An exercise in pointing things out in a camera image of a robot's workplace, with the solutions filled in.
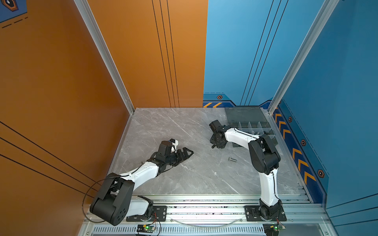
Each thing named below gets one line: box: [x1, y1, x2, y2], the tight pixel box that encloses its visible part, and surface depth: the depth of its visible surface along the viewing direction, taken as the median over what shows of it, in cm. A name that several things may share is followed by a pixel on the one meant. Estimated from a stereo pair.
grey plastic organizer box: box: [224, 107, 279, 145], surface depth 114 cm
